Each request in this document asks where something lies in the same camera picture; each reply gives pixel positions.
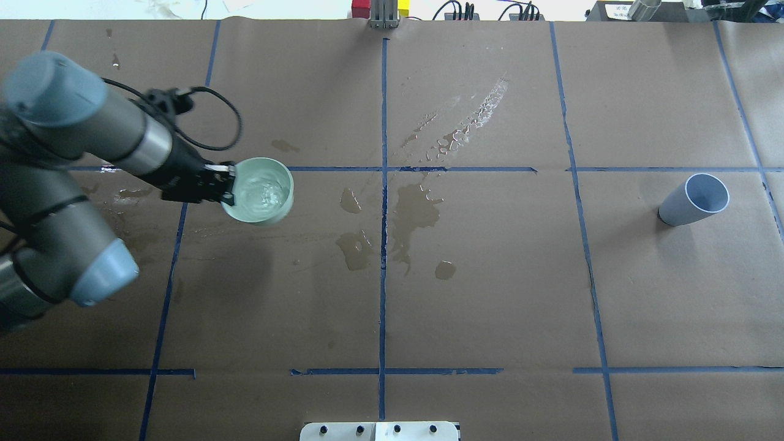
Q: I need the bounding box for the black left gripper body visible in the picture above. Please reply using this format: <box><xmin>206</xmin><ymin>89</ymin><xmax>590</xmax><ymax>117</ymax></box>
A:
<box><xmin>142</xmin><ymin>138</ymin><xmax>228</xmax><ymax>203</ymax></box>

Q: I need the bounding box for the mint green bowl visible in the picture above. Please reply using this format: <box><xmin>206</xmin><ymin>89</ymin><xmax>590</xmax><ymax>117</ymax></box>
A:
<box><xmin>221</xmin><ymin>158</ymin><xmax>294</xmax><ymax>226</ymax></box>

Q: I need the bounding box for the light blue cup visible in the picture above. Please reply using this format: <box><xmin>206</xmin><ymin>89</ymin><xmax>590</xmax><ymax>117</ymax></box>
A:
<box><xmin>657</xmin><ymin>173</ymin><xmax>730</xmax><ymax>227</ymax></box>

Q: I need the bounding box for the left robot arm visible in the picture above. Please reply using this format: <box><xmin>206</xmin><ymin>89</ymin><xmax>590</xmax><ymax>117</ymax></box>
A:
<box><xmin>1</xmin><ymin>51</ymin><xmax>238</xmax><ymax>334</ymax></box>

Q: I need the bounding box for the red block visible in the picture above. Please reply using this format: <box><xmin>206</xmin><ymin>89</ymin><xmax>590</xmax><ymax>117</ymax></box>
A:
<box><xmin>350</xmin><ymin>0</ymin><xmax>371</xmax><ymax>19</ymax></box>

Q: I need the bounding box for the yellow block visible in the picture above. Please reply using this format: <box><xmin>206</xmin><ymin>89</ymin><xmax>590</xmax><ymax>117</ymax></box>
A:
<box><xmin>398</xmin><ymin>0</ymin><xmax>411</xmax><ymax>18</ymax></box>

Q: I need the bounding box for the white mounting plate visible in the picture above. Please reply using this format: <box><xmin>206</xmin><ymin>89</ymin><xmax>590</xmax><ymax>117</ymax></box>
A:
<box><xmin>299</xmin><ymin>420</ymin><xmax>461</xmax><ymax>440</ymax></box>

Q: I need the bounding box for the silver metal can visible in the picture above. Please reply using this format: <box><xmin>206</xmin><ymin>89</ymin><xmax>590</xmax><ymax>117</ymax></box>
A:
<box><xmin>627</xmin><ymin>0</ymin><xmax>662</xmax><ymax>22</ymax></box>

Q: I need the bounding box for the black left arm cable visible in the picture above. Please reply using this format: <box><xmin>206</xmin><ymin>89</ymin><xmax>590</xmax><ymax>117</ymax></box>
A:
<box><xmin>101</xmin><ymin>78</ymin><xmax>244</xmax><ymax>151</ymax></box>

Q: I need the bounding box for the aluminium frame post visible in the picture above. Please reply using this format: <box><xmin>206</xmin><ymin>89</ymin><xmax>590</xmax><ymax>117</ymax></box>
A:
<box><xmin>369</xmin><ymin>0</ymin><xmax>400</xmax><ymax>29</ymax></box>

